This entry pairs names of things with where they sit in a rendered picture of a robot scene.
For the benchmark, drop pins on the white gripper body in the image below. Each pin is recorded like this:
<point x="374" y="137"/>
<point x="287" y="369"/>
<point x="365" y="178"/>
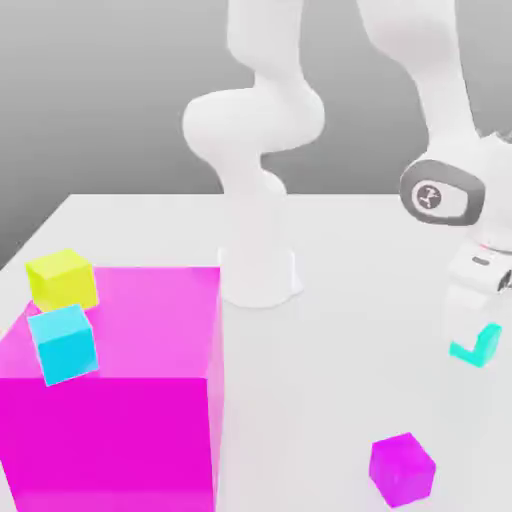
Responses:
<point x="470" y="272"/>

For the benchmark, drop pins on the small teal cube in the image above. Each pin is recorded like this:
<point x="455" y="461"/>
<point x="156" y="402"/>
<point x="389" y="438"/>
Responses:
<point x="488" y="344"/>

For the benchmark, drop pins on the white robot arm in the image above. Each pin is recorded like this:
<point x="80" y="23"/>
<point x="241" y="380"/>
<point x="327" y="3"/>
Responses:
<point x="256" y="132"/>

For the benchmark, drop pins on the small purple cube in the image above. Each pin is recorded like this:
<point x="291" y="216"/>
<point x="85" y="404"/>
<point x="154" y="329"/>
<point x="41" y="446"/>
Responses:
<point x="400" y="472"/>

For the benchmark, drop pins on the small yellow cube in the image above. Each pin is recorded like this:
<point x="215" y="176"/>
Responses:
<point x="60" y="280"/>

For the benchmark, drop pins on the small cyan cube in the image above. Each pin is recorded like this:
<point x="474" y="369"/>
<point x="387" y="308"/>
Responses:
<point x="66" y="348"/>

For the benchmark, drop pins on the large magenta box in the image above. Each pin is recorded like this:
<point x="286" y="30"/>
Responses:
<point x="120" y="440"/>

